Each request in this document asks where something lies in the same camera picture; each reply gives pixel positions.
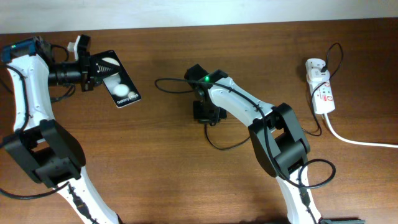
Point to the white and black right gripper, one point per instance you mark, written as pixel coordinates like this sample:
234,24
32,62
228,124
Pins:
197,116

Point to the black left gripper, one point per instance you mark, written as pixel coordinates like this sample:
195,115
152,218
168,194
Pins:
89,73

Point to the black and cream flip phone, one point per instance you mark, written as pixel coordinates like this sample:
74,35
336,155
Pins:
120,86

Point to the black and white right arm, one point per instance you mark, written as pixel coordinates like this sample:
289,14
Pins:
279,143

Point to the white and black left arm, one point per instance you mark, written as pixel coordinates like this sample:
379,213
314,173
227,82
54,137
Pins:
42,148

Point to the white USB charger plug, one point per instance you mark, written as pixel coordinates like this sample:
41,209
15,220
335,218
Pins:
315,75

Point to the white power strip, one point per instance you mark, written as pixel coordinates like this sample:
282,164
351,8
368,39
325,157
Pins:
323,101

